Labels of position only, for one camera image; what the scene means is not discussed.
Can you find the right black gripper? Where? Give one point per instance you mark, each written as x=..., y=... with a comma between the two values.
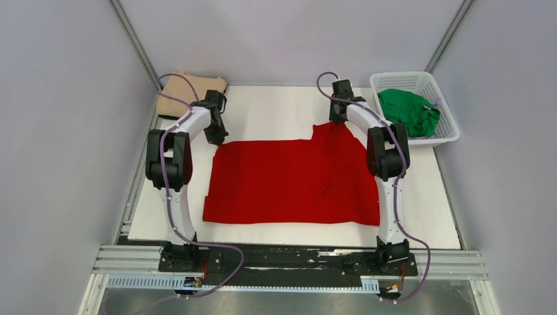
x=332, y=117

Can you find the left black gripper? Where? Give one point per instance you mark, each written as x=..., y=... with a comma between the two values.
x=218, y=139

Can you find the red t shirt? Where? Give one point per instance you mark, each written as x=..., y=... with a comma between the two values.
x=322, y=180

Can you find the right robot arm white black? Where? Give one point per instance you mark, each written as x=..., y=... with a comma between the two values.
x=387, y=159

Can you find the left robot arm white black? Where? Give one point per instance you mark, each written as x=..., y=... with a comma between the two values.
x=169, y=167

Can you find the folded beige t shirt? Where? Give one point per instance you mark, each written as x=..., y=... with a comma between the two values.
x=184, y=87

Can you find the white plastic basket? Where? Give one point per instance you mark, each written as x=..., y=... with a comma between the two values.
x=415, y=100

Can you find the green t shirt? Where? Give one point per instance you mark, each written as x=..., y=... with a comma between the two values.
x=409, y=113

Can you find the lavender t shirt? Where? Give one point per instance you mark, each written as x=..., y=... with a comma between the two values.
x=436, y=104

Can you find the black mounting plate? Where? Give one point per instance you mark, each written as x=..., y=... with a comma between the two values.
x=251, y=264

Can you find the right corner metal post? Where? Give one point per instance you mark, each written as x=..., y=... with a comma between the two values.
x=449, y=34

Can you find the corner metal post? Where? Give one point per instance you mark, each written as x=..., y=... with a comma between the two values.
x=127, y=27
x=449, y=34

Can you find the left corner metal post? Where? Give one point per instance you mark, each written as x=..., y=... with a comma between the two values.
x=127, y=27

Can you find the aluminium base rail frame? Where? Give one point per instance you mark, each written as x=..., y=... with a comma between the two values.
x=444, y=266

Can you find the white slotted cable duct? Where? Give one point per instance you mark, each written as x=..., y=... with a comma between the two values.
x=183, y=283

